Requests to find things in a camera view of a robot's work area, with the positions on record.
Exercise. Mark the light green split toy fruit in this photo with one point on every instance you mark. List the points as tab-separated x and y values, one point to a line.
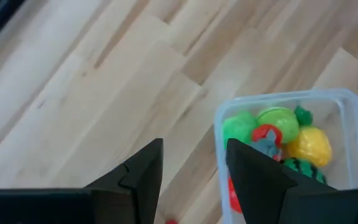
278	119

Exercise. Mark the large red toy tomato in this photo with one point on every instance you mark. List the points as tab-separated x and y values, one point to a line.
233	196

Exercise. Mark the clear plastic tupperware container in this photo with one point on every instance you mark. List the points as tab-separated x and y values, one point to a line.
346	124

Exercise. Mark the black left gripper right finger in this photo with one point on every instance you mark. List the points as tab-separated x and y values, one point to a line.
259	193

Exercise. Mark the tiny red toy berry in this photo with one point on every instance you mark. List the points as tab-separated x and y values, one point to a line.
171	222

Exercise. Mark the yellow toy fruit green stem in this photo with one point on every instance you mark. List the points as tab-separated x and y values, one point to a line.
311	146

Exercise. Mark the round green toy fruit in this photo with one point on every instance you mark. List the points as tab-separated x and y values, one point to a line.
239	127

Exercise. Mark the striped green toy watermelon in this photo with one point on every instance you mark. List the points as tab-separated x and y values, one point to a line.
304	168

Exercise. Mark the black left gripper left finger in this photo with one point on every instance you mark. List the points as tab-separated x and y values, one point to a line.
135	193

